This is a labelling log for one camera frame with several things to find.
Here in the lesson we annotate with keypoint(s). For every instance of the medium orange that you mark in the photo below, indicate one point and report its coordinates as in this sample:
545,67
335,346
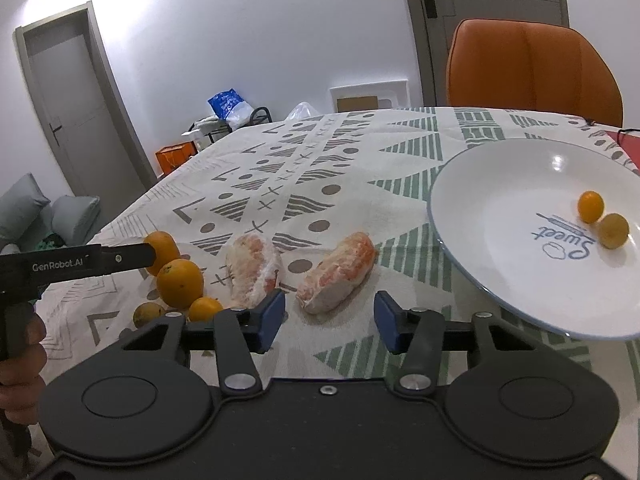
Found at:
165,247

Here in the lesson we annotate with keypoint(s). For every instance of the white cardboard box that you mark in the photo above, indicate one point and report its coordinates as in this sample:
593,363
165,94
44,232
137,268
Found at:
202,127

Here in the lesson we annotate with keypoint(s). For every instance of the orange kumquat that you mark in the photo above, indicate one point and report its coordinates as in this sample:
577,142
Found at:
590,206

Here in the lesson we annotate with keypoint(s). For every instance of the yellow kumquat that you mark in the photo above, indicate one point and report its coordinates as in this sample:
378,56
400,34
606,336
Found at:
614,230

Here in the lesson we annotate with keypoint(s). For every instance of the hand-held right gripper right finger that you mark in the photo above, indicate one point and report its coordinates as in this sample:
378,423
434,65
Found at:
387,322

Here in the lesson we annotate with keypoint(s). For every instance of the large orange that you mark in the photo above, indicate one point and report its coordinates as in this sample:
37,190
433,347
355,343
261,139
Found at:
180,282

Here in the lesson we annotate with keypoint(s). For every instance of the orange box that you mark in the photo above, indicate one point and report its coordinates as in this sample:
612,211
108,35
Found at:
174,159

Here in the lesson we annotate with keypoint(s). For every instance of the small orange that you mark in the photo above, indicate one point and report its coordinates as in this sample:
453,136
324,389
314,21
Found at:
205,309

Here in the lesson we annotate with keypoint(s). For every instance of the red mat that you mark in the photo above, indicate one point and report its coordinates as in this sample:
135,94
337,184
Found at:
627,147

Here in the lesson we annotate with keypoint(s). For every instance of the grey door with frame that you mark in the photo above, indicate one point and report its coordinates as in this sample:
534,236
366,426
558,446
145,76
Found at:
70,110

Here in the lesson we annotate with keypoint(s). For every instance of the white plate with blue print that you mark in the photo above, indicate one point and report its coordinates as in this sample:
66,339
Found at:
500,220

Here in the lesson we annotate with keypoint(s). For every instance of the person's left hand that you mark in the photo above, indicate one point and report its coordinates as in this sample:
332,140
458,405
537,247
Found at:
22,390

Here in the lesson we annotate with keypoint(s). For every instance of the peeled pomelo segment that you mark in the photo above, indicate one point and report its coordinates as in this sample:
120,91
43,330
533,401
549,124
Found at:
335,275
252,265

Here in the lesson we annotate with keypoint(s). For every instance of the white plastic bag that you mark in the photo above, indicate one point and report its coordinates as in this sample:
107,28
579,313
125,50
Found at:
301,112

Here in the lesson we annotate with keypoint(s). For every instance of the large grey cushion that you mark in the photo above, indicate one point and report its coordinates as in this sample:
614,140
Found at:
20,205

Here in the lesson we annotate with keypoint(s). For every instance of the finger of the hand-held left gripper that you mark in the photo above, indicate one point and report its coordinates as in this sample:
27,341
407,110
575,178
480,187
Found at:
127,257

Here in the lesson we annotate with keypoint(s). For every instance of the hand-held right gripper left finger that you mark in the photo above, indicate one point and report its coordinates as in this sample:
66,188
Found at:
270,317

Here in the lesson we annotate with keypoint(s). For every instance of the olive-brown small round fruit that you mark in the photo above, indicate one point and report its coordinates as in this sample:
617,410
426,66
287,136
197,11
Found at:
146,314

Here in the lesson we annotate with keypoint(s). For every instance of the patterned tablecloth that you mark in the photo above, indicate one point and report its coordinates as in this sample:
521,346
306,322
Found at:
350,160

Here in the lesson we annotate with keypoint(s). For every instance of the orange leather chair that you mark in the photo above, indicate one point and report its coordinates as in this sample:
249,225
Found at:
525,70

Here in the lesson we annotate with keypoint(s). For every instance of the blue and white bag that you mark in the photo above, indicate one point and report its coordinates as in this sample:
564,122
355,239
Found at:
227,105

